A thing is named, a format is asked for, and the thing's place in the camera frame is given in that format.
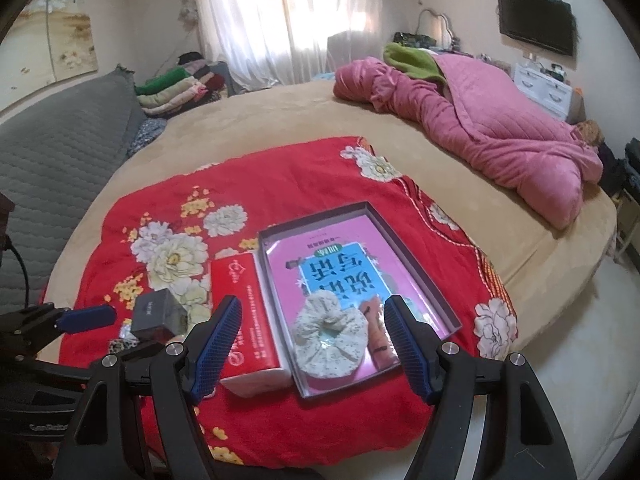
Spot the black box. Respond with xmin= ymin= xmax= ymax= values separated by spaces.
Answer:
xmin=130 ymin=290 xmax=190 ymax=341

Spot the white drawer cabinet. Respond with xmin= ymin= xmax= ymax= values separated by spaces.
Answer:
xmin=514 ymin=60 xmax=573 ymax=122

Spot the red floral blanket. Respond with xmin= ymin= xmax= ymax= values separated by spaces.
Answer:
xmin=57 ymin=135 xmax=518 ymax=471

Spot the black cable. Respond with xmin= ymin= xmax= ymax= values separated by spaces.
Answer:
xmin=4 ymin=237 xmax=32 ymax=311

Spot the pink cloth packet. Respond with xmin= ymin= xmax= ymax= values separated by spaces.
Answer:
xmin=367 ymin=305 xmax=402 ymax=368

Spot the green cloth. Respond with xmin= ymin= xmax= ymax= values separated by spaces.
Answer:
xmin=384 ymin=42 xmax=446 ymax=86

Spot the pink book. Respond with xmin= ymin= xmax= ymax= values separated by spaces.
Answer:
xmin=265 ymin=215 xmax=451 ymax=381

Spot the brown cloth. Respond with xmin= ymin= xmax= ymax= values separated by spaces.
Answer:
xmin=574 ymin=120 xmax=605 ymax=148

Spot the dark patterned cloth item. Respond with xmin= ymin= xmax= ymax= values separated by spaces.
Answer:
xmin=109 ymin=337 xmax=143 ymax=358

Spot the stack of folded clothes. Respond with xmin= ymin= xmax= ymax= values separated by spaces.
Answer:
xmin=135 ymin=52 xmax=231 ymax=116

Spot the black television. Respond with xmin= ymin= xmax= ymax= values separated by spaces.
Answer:
xmin=496 ymin=0 xmax=576 ymax=57

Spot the beige bed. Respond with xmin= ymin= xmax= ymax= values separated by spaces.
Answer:
xmin=40 ymin=77 xmax=618 ymax=361

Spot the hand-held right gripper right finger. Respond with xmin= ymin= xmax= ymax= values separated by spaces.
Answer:
xmin=383 ymin=294 xmax=572 ymax=480

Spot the white metal headboard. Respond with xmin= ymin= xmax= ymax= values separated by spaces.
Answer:
xmin=416 ymin=7 xmax=457 ymax=50

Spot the white floral scrunchie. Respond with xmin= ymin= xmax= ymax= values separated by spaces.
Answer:
xmin=291 ymin=292 xmax=369 ymax=378

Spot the painted wardrobe door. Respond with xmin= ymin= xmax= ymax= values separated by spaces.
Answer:
xmin=0 ymin=0 xmax=98 ymax=111

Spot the grey box tray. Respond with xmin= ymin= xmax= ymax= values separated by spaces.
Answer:
xmin=257 ymin=201 xmax=462 ymax=400

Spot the grey quilted sofa cover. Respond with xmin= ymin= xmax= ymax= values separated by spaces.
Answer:
xmin=0 ymin=65 xmax=148 ymax=306

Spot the white curtain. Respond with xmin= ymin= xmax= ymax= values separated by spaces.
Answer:
xmin=172 ymin=0 xmax=386 ymax=91

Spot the pink quilt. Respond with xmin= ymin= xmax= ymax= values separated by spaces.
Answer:
xmin=333 ymin=54 xmax=603 ymax=231

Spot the blue patterned cloth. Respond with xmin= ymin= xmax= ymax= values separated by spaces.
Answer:
xmin=126 ymin=117 xmax=168 ymax=157

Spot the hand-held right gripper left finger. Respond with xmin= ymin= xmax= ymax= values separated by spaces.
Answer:
xmin=60 ymin=294 xmax=244 ymax=480

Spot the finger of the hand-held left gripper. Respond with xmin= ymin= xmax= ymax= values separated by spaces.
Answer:
xmin=0 ymin=304 xmax=118 ymax=356

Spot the red tissue pack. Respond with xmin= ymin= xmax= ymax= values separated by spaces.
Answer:
xmin=210 ymin=252 xmax=294 ymax=397

